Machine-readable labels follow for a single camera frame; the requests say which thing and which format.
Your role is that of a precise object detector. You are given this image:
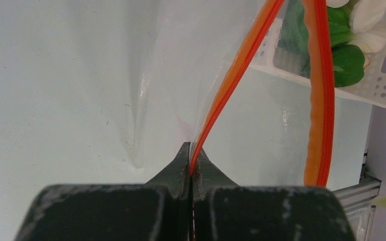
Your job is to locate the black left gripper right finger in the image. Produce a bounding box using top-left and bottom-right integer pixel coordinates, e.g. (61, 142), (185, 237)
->
(192, 151), (355, 240)

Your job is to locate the green bok choy toy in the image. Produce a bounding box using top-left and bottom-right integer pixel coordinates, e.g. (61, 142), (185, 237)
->
(277, 1), (365, 88)

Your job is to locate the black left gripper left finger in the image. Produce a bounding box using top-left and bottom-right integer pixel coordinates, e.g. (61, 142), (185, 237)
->
(15, 142), (191, 240)

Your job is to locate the clear zip bag orange zipper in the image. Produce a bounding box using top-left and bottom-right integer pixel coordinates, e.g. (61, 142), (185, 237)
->
(126, 1), (335, 187)

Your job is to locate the aluminium frame profile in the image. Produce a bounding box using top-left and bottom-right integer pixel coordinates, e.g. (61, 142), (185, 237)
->
(334, 150), (381, 241)

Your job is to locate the white oyster mushroom toy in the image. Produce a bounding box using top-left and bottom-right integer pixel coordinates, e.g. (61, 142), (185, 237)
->
(326, 1), (386, 54)

